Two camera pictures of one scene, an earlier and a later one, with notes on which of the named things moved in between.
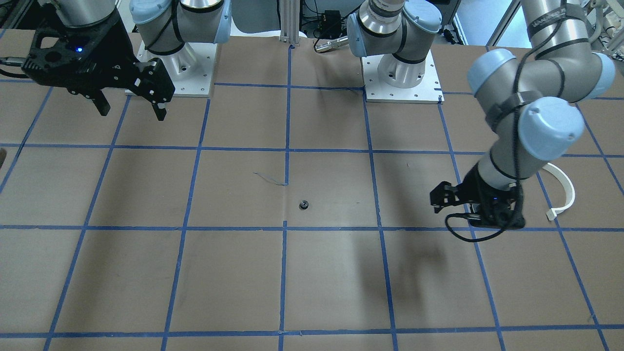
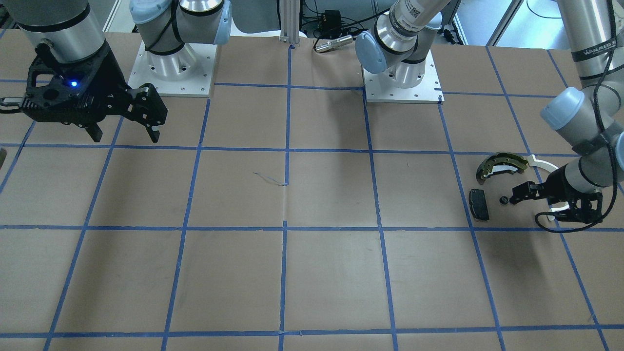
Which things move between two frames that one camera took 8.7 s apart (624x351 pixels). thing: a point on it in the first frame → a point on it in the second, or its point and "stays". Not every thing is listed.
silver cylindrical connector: [328, 45] stays
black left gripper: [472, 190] → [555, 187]
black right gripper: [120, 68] → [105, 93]
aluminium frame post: [289, 14] stays
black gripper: [89, 57] → [54, 87]
